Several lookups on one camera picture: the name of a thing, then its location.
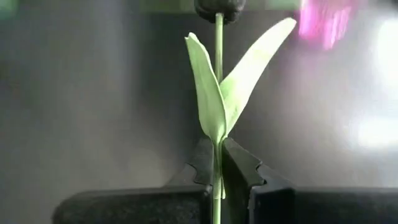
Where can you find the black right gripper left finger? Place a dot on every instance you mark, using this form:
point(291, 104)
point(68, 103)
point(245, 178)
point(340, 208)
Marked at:
point(140, 208)

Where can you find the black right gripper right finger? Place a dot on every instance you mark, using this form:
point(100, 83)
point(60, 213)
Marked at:
point(311, 208)

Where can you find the black artificial tulip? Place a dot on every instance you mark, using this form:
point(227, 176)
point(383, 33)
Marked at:
point(211, 102)

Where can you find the pink ribbed glass vase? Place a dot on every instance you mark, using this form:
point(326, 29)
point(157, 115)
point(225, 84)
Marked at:
point(323, 21)

